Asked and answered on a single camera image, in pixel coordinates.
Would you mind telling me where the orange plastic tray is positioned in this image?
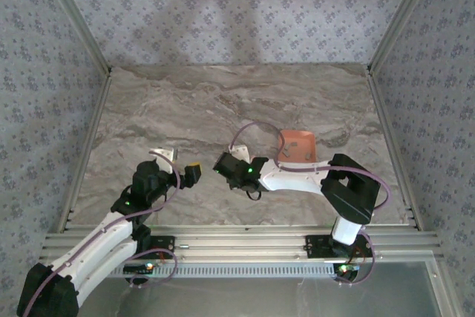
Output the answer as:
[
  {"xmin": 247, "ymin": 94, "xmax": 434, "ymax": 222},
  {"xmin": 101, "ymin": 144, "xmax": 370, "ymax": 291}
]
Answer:
[{"xmin": 277, "ymin": 129, "xmax": 318, "ymax": 164}]

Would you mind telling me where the small circuit board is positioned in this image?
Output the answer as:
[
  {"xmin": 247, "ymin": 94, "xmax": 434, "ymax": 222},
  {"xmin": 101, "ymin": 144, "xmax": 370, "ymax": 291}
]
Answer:
[
  {"xmin": 122, "ymin": 262, "xmax": 155, "ymax": 275},
  {"xmin": 332, "ymin": 262, "xmax": 361, "ymax": 275}
]

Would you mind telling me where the grey metal panel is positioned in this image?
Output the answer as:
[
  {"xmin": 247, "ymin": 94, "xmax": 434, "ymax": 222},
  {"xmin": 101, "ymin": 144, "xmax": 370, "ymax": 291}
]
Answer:
[{"xmin": 73, "ymin": 261, "xmax": 445, "ymax": 317}]

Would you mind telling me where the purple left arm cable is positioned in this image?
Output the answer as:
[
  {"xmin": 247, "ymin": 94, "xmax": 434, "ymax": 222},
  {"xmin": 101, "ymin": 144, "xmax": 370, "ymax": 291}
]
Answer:
[{"xmin": 16, "ymin": 156, "xmax": 183, "ymax": 313}]

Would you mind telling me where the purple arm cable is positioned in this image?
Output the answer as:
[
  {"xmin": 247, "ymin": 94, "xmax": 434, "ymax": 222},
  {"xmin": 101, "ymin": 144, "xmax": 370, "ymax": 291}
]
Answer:
[
  {"xmin": 229, "ymin": 120, "xmax": 391, "ymax": 289},
  {"xmin": 16, "ymin": 156, "xmax": 183, "ymax": 313}
]

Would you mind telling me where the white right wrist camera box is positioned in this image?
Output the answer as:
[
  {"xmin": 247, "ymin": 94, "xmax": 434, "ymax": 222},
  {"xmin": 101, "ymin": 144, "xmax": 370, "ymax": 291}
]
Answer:
[{"xmin": 227, "ymin": 143, "xmax": 250, "ymax": 164}]

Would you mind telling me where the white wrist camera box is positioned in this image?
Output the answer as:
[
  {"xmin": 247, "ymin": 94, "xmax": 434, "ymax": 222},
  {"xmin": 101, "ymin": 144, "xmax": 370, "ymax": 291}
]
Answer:
[
  {"xmin": 227, "ymin": 143, "xmax": 250, "ymax": 164},
  {"xmin": 148, "ymin": 147, "xmax": 180, "ymax": 175}
]

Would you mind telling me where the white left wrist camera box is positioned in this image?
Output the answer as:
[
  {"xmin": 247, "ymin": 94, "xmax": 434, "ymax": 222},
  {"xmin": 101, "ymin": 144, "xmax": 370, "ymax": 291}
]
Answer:
[{"xmin": 148, "ymin": 147, "xmax": 180, "ymax": 175}]

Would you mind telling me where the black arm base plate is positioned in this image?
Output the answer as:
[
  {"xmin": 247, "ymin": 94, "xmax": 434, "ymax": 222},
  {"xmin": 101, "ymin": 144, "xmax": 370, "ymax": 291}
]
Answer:
[
  {"xmin": 304, "ymin": 235, "xmax": 373, "ymax": 259},
  {"xmin": 148, "ymin": 235, "xmax": 177, "ymax": 260}
]

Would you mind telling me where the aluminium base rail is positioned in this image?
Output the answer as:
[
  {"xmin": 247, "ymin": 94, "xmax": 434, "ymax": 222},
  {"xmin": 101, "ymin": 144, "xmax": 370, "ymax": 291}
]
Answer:
[{"xmin": 39, "ymin": 224, "xmax": 445, "ymax": 263}]

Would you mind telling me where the aluminium table side rail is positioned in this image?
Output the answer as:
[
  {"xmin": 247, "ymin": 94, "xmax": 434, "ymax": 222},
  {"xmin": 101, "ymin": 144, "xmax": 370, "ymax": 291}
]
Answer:
[
  {"xmin": 366, "ymin": 66, "xmax": 425, "ymax": 229},
  {"xmin": 55, "ymin": 68, "xmax": 114, "ymax": 231}
]

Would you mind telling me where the grey slotted cable duct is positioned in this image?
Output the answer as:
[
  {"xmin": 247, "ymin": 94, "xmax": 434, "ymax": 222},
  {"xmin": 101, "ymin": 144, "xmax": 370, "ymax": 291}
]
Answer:
[{"xmin": 107, "ymin": 264, "xmax": 337, "ymax": 280}]

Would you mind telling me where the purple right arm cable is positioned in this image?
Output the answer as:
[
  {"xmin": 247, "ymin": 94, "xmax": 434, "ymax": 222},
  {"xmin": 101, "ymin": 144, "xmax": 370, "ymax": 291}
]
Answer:
[{"xmin": 229, "ymin": 120, "xmax": 391, "ymax": 289}]

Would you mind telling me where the aluminium frame post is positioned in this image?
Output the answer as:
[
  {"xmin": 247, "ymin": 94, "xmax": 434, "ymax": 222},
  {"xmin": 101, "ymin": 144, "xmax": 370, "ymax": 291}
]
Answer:
[
  {"xmin": 366, "ymin": 0, "xmax": 443, "ymax": 73},
  {"xmin": 36, "ymin": 0, "xmax": 113, "ymax": 73}
]

